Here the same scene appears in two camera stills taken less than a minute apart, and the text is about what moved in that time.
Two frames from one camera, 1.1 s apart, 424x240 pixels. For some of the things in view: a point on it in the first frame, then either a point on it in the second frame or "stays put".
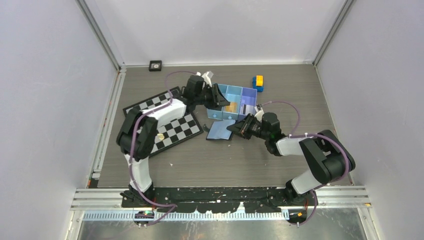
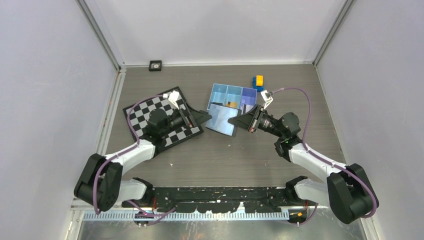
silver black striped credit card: [248, 109] stays put
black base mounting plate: [212, 200] stays put
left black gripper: [217, 100] -> [193, 118]
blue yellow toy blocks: [257, 83] stays put
